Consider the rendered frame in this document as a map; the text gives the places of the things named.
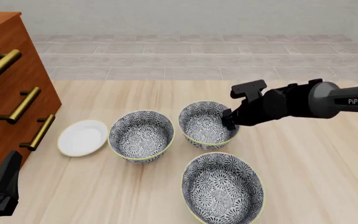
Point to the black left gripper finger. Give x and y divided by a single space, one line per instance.
6 172

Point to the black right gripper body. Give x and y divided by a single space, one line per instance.
230 119

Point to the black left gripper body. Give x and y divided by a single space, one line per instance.
3 201

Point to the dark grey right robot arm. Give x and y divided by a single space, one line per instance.
322 102

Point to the black-white patterned bowl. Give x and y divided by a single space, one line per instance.
140 137
222 189
202 130

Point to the white plate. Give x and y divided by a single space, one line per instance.
81 138

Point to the wooden cabinet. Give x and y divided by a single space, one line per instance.
2 30

